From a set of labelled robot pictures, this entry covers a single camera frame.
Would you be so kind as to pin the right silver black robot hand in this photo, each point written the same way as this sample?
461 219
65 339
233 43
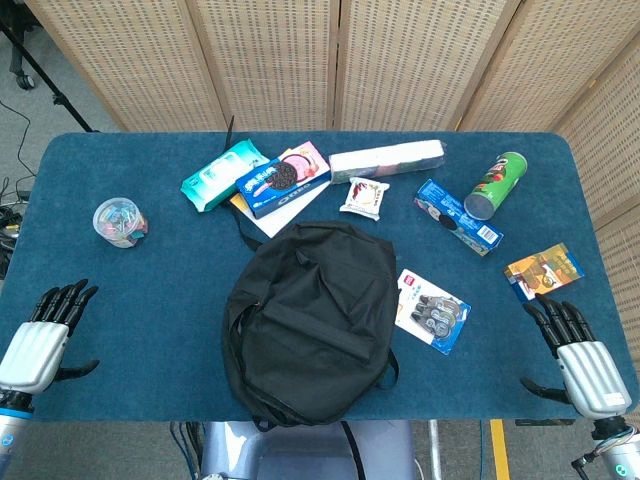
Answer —
592 375

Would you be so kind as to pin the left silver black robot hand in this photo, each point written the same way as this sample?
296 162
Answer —
35 352

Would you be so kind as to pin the black backpack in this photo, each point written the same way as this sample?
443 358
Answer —
310 320

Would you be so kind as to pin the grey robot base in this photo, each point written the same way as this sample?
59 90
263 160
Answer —
305 452

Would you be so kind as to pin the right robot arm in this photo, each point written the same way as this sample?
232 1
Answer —
620 450

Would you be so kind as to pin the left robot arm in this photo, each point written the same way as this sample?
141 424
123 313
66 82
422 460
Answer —
10 435

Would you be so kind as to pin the orange snack packet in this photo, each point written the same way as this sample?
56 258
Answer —
545 272

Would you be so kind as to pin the blue tablecloth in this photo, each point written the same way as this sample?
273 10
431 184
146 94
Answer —
150 310

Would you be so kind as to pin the clear jar of colourful clips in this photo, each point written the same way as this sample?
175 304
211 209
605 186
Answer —
119 224

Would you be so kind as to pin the correction tape blister pack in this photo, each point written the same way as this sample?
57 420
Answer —
432 312

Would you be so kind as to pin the green Pringles can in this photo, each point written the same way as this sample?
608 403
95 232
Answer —
497 185

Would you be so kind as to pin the blue cartoon Oreo box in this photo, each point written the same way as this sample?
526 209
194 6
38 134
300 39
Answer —
452 215

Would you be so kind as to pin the teal wet wipes pack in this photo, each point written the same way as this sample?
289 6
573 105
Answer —
217 175

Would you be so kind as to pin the black tripod stand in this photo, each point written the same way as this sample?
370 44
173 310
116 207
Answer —
45 80

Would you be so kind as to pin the blue Oreo cookie box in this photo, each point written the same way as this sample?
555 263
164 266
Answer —
272 192

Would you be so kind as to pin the small white snack packet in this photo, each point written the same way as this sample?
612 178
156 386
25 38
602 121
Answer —
364 199

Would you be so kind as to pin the thin black rod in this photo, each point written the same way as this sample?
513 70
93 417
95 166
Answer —
230 132

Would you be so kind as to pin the colourful tissue box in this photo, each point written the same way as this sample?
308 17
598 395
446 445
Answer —
385 160

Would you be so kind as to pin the pink cookie box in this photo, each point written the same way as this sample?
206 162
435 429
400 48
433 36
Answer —
307 160

